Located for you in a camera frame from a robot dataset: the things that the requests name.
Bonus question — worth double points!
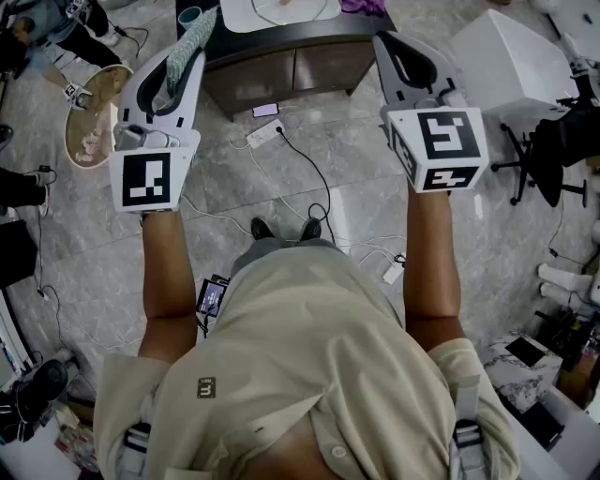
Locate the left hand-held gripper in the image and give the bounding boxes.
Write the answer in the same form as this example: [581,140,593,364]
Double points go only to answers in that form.
[108,45,207,215]

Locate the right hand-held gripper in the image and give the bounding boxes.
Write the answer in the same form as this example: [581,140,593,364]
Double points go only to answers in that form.
[372,31,489,194]

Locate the person's right forearm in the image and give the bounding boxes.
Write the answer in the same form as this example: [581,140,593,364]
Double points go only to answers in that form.
[402,189,468,353]

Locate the person's left forearm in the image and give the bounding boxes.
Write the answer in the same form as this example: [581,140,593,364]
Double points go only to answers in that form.
[138,210,199,366]

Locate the round wooden basket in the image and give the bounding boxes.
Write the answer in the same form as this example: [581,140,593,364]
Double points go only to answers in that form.
[64,64,136,169]

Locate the teal cup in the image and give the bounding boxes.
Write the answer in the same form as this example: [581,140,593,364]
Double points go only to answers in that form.
[177,5,203,32]

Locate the purple cloth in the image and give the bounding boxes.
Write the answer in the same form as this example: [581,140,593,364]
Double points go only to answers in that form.
[340,0,388,14]

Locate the dark wooden table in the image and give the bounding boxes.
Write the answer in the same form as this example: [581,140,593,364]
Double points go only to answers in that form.
[175,0,398,123]

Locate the white rectangular tray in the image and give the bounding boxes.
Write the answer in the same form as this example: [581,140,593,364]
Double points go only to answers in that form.
[219,0,342,34]

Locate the white power strip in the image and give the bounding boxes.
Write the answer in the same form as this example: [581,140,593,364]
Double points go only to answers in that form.
[246,119,287,150]

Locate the black office chair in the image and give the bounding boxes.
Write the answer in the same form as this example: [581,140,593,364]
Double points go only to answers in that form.
[490,100,600,208]

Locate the black shoe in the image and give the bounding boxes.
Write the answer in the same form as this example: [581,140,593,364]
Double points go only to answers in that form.
[250,217,277,241]
[299,217,323,241]

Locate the grey trousers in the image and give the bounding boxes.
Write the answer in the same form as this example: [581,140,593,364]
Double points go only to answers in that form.
[232,236,351,278]

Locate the white charger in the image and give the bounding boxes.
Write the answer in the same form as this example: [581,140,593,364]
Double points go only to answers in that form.
[382,252,407,286]

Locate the small waist screen device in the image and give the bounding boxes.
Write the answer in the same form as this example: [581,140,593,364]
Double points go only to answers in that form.
[195,276,231,320]

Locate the beige polo shirt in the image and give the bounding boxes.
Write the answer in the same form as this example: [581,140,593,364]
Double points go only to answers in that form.
[93,246,521,480]

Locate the marble top table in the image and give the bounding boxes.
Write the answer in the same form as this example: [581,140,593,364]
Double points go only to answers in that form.
[485,330,563,413]

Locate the black cable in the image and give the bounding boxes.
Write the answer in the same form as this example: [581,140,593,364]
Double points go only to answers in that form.
[276,126,337,245]

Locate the grey harness strap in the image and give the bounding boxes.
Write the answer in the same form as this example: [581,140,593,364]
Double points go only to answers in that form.
[122,421,152,475]
[448,374,485,480]

